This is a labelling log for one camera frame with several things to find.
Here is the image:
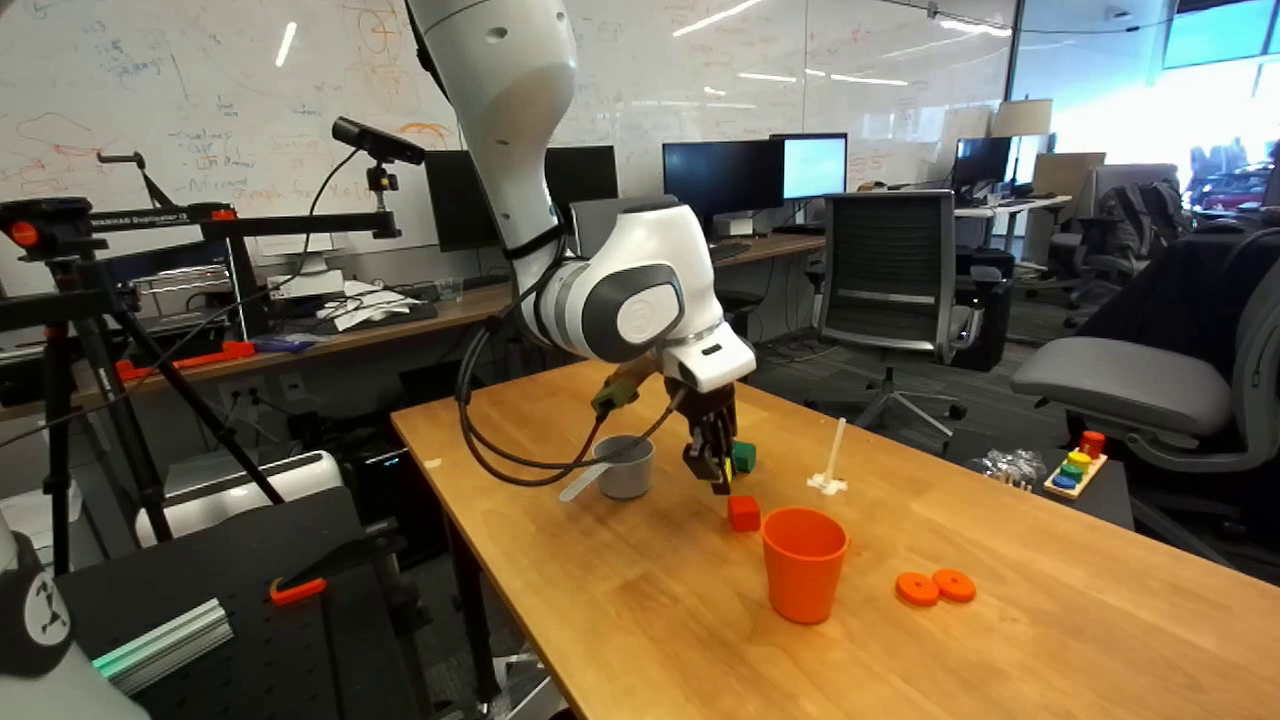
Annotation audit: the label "black computer monitor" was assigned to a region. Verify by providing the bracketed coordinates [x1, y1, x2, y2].
[659, 138, 779, 233]
[425, 143, 623, 257]

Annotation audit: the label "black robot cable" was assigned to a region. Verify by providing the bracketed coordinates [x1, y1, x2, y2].
[452, 316, 690, 494]

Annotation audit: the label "tan wrist camera mount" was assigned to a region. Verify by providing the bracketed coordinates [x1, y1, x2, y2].
[588, 345, 674, 419]

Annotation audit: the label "black tripod orange knobs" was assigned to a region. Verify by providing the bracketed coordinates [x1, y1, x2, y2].
[0, 193, 291, 579]

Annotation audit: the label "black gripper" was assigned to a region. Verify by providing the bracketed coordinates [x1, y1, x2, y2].
[659, 377, 746, 500]

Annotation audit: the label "clear plastic pieces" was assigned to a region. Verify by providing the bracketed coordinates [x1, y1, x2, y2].
[976, 445, 1053, 494]

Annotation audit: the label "gray measuring cup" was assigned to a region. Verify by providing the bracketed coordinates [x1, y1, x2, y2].
[558, 434, 656, 510]

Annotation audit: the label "colourful toy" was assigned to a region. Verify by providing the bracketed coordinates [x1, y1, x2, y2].
[1040, 428, 1114, 505]

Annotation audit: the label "black camera on boom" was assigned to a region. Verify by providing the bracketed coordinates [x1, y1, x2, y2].
[297, 112, 437, 245]

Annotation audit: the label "clear plastic stand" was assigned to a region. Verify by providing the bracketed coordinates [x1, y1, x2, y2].
[804, 416, 852, 500]

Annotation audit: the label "long wooden desk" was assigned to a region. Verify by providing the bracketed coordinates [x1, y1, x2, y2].
[73, 269, 538, 411]

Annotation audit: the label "white lit monitor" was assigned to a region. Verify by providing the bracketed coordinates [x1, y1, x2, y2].
[773, 130, 858, 205]

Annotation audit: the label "gray metal bar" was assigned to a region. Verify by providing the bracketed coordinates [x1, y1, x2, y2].
[90, 594, 241, 702]

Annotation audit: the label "gray office chair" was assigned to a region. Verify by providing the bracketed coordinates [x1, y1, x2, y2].
[1008, 233, 1280, 480]

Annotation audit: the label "black mesh office chair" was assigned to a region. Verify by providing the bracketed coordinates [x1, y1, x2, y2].
[814, 183, 969, 445]

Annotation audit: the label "black draped cloth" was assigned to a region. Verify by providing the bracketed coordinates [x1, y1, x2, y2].
[1077, 229, 1280, 356]

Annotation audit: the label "orange plastic cup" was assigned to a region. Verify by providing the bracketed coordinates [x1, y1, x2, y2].
[755, 505, 852, 627]

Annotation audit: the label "orange disc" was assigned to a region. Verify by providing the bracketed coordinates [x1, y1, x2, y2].
[927, 564, 982, 603]
[894, 568, 943, 613]

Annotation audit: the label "white machine housing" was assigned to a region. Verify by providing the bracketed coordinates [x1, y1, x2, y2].
[128, 448, 350, 554]

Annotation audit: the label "orange handled clamp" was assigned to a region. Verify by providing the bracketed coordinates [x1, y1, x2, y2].
[263, 516, 408, 613]

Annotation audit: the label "white papers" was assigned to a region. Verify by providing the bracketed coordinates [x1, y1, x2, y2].
[268, 269, 427, 338]

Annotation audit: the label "orange tool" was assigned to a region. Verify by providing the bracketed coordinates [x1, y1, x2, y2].
[111, 338, 259, 394]

